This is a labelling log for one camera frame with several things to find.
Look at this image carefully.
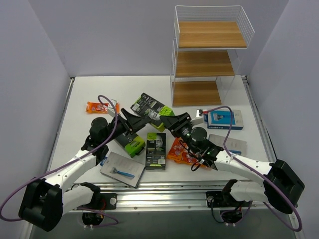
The tall green black razor box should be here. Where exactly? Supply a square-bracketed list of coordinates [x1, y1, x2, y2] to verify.
[130, 93, 174, 132]

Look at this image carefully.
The black green razor pack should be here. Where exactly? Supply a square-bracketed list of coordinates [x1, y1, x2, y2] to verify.
[115, 133, 146, 158]

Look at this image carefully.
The small black green razor box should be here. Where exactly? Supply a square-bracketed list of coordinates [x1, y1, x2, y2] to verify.
[145, 132, 166, 170]

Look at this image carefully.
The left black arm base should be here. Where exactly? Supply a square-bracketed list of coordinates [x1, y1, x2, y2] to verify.
[99, 193, 117, 210]

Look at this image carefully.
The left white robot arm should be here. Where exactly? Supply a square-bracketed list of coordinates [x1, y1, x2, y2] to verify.
[18, 109, 151, 232]

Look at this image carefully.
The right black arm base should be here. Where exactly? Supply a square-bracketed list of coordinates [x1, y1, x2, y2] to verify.
[205, 191, 232, 208]

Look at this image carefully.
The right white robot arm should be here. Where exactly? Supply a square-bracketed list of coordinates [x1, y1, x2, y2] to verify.
[160, 113, 305, 214]

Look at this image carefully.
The orange razor bag upper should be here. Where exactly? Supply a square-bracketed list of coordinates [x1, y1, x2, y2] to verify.
[166, 138, 187, 162]

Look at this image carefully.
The orange razor bag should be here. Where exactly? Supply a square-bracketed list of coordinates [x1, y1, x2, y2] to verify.
[85, 102, 109, 114]
[166, 138, 187, 162]
[174, 151, 197, 165]

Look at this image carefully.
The orange razor bag far left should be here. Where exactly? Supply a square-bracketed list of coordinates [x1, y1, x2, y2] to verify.
[85, 102, 109, 114]

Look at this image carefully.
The orange razor bag lower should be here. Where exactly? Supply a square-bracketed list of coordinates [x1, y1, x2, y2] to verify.
[174, 151, 197, 165]

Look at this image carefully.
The blue white razor box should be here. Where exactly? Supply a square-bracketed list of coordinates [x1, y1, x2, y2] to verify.
[204, 109, 244, 130]

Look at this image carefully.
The grey box blue razor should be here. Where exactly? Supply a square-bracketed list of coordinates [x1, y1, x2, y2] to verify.
[100, 152, 145, 188]
[209, 134, 247, 156]

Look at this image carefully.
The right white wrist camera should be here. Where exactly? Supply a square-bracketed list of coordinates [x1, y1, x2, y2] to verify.
[191, 109, 208, 126]

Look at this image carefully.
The aluminium mounting rail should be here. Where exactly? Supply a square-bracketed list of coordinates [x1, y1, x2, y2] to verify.
[57, 181, 297, 212]

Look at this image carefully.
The white wire wooden shelf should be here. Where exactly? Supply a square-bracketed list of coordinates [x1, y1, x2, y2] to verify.
[170, 5, 255, 107]

